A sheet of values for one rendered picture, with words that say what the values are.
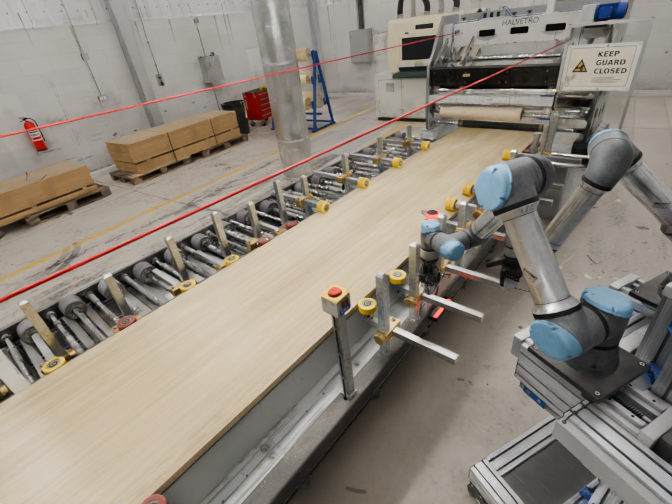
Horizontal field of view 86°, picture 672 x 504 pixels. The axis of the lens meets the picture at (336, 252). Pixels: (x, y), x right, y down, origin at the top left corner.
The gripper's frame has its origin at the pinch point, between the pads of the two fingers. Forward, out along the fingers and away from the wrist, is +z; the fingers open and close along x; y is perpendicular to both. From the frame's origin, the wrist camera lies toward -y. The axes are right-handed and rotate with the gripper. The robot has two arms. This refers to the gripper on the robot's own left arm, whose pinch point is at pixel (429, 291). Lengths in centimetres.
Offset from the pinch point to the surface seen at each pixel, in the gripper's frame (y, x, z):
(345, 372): 46, -24, 6
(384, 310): 21.5, -14.6, -4.9
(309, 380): 40, -44, 25
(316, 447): 67, -29, 22
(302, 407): 50, -44, 30
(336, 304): 48, -23, -29
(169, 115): -507, -612, 21
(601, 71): -234, 98, -49
